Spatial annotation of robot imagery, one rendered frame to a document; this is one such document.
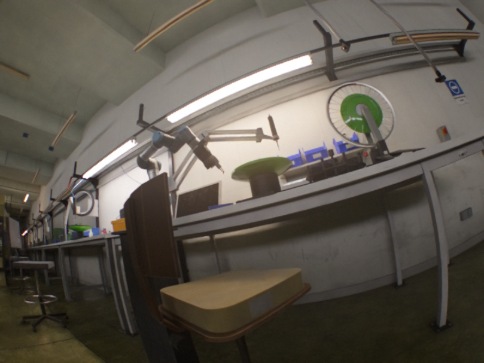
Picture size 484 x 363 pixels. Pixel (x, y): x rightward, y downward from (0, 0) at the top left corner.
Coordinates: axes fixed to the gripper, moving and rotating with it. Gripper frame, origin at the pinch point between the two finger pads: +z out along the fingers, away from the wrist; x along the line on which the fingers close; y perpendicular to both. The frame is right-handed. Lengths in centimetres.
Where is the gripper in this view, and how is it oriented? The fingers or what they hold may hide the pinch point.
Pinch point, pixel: (224, 172)
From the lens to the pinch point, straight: 104.5
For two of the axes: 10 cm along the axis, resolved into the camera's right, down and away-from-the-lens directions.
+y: -6.3, 3.9, 6.7
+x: -4.3, 5.4, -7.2
